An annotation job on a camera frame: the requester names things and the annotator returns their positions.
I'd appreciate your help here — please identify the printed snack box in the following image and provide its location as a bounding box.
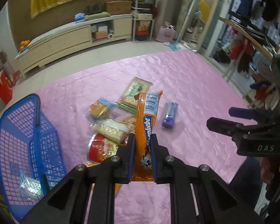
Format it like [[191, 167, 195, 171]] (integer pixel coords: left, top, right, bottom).
[[135, 20, 153, 41]]

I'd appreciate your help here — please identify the mop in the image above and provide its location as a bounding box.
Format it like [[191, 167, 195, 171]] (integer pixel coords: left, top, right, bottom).
[[170, 0, 199, 51]]

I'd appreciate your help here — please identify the green folded cloth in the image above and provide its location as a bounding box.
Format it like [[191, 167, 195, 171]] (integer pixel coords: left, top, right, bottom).
[[85, 12, 111, 20]]

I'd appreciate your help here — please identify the pink bag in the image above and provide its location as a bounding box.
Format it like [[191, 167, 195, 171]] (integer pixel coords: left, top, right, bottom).
[[157, 26, 177, 44]]

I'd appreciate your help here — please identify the green cracker packet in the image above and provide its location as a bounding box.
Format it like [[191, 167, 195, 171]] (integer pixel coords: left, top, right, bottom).
[[114, 77, 153, 113]]

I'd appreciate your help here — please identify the person's leg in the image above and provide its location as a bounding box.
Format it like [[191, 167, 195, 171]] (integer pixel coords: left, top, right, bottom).
[[230, 156, 263, 216]]

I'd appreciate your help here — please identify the long cream cabinet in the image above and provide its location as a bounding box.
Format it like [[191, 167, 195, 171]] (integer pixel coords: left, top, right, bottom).
[[14, 14, 134, 74]]

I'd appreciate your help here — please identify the white rack shelf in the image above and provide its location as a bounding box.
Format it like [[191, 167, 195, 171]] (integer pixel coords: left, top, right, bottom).
[[132, 0, 160, 42]]

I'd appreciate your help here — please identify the arched standing mirror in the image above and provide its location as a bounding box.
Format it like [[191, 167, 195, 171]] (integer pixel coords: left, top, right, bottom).
[[193, 0, 223, 55]]

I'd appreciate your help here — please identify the clothes rack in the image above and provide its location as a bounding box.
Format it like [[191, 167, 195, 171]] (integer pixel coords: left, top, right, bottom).
[[218, 16, 280, 109]]

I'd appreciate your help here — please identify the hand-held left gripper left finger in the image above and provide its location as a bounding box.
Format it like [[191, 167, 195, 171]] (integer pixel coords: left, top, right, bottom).
[[21, 133, 137, 224]]

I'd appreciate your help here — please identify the blue plastic basket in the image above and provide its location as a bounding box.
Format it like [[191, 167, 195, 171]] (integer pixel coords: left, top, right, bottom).
[[0, 94, 68, 222]]

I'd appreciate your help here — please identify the red bag on floor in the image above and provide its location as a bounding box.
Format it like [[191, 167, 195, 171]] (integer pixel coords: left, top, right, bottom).
[[0, 71, 15, 104]]

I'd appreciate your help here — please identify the small orange box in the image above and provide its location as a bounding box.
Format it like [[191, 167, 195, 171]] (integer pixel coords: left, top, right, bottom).
[[92, 31, 108, 40]]

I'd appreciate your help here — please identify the brown cardboard box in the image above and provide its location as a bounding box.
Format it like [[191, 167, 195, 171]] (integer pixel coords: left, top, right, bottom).
[[105, 1, 132, 16]]

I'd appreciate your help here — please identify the blue bread packet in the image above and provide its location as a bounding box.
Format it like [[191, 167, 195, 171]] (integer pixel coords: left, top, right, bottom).
[[89, 98, 117, 119]]

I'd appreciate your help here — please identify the tan cracker snack packet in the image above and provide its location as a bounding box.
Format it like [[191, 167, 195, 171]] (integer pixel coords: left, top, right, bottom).
[[120, 115, 138, 133]]

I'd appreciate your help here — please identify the clear cracker packet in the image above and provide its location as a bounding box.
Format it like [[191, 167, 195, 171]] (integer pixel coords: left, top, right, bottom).
[[90, 119, 136, 144]]

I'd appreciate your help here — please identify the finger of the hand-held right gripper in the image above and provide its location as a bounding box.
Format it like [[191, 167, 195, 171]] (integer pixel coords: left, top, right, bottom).
[[229, 107, 280, 122], [206, 117, 250, 143]]

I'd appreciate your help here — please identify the purple snack packet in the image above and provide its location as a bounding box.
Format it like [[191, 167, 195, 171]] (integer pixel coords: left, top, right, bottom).
[[162, 102, 179, 129]]

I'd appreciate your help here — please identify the person's right hand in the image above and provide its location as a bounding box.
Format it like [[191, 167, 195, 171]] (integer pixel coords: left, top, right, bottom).
[[260, 156, 280, 176]]

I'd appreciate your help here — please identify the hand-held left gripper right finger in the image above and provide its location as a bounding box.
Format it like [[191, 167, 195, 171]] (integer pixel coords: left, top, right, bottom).
[[150, 133, 265, 224]]

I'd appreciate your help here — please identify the red orange snack packet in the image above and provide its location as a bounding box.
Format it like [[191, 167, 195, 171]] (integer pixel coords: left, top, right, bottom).
[[88, 134, 129, 165]]

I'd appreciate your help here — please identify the clear wrapper in basket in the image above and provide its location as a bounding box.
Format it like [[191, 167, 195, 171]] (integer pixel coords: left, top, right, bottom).
[[19, 171, 45, 201]]

